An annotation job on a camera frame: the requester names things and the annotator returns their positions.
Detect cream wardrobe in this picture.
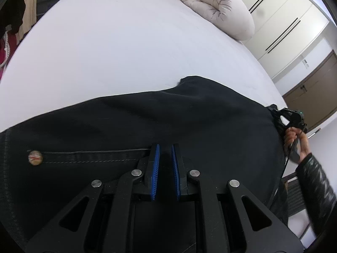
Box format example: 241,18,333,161
221,0,333,80

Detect dark chair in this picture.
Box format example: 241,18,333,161
283,174,320,239

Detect bed with white sheet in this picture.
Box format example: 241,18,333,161
0,0,288,135

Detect person's right forearm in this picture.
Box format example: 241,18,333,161
295,137,337,240

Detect person's right hand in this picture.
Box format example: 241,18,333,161
284,126,308,155

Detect black denim pants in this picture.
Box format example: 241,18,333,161
0,75,289,253

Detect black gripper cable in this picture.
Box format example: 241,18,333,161
269,134,297,209

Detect folded beige duvet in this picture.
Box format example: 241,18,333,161
178,0,256,42

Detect beige curtain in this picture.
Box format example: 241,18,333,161
21,0,40,31

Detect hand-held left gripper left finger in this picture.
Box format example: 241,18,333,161
25,143,161,253

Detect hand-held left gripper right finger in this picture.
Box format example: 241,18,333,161
171,143,306,253

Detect brown door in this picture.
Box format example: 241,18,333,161
282,50,337,133

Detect black hanging garment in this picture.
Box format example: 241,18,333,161
0,0,27,41

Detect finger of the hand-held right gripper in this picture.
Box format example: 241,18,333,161
267,105,290,132

